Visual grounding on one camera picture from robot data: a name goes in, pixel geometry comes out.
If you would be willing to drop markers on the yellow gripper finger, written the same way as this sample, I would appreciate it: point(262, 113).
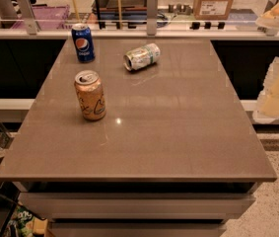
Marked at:
point(269, 19)
point(267, 105)

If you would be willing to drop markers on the green silver 7up can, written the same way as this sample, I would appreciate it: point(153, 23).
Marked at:
point(141, 57)

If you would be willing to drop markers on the blue pepsi can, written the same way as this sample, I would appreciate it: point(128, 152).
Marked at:
point(83, 42)

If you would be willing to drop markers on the orange lacroix can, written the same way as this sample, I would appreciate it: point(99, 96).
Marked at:
point(90, 94)

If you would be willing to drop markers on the cardboard box with label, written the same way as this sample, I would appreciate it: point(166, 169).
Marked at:
point(212, 9)

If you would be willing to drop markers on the purple plastic crate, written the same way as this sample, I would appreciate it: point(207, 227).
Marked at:
point(46, 18)

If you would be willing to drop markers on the grey drawer cabinet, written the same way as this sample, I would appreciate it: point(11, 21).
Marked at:
point(137, 214)

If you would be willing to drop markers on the green snack bag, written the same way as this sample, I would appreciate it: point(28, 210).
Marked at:
point(24, 224)

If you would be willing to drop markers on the middle metal railing post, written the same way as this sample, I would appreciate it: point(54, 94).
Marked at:
point(152, 12)

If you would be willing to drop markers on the metal railing post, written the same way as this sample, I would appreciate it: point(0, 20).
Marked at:
point(28, 16)
point(152, 12)

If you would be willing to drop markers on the left metal railing post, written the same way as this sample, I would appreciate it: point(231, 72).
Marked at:
point(28, 16)

